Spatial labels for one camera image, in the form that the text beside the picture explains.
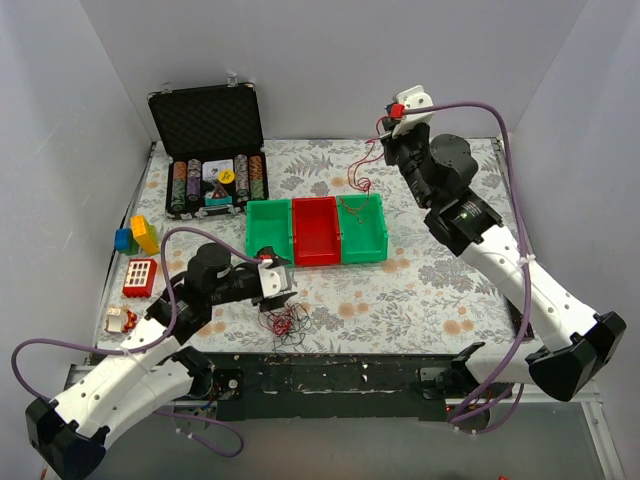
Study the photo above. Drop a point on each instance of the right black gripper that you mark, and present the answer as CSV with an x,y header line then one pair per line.
x,y
396,145

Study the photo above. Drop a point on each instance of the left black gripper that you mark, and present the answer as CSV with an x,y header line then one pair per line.
x,y
272,303

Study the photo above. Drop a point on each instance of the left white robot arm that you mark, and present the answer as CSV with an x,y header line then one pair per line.
x,y
154,364

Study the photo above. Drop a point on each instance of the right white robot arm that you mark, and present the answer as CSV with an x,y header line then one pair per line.
x,y
576,340

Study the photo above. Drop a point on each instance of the left green bin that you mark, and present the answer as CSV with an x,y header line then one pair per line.
x,y
269,223

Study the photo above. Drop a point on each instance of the green bin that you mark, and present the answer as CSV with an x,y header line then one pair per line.
x,y
269,223
363,229

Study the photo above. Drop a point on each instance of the red bin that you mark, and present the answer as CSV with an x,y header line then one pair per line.
x,y
316,232

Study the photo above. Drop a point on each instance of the right green bin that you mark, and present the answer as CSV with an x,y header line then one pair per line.
x,y
363,229

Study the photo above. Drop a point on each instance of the black poker chip case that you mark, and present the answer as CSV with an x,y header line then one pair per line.
x,y
214,140

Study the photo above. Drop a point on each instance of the red window toy brick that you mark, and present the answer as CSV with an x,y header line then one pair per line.
x,y
139,278

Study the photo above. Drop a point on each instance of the yellow toy brick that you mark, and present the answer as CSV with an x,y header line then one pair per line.
x,y
145,235

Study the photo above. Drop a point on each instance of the green toy brick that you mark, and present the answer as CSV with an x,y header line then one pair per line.
x,y
133,249

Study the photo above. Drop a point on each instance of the blue toy brick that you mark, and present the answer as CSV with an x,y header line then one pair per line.
x,y
122,240

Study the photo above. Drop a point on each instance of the small red white toy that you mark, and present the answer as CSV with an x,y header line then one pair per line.
x,y
119,320

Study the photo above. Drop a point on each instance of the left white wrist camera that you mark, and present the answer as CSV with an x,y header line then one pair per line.
x,y
274,281

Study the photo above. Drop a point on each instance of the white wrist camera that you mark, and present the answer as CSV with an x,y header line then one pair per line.
x,y
399,122
274,281

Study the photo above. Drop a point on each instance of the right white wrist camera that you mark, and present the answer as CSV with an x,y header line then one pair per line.
x,y
399,122

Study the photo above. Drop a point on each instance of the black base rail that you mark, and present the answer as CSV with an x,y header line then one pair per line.
x,y
243,386

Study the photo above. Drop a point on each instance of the aluminium frame rail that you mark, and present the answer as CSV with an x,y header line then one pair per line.
x,y
75,380

